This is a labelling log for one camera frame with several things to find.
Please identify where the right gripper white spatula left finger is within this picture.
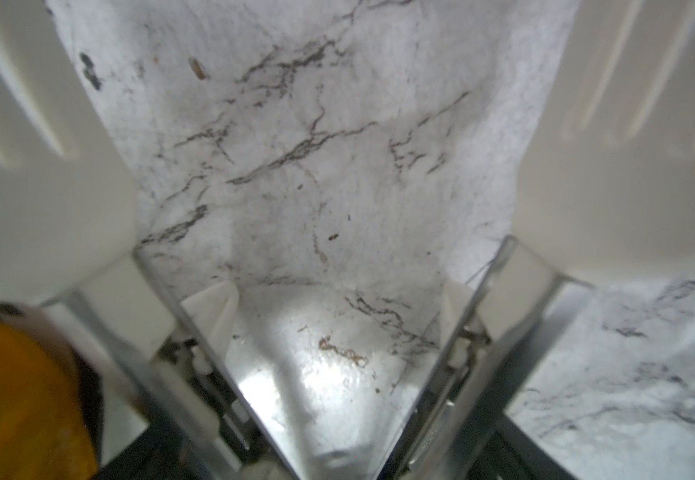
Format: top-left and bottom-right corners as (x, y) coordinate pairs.
(0, 0), (247, 480)

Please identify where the right gripper white spatula right finger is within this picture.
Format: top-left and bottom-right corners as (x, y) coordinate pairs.
(383, 1), (695, 479)

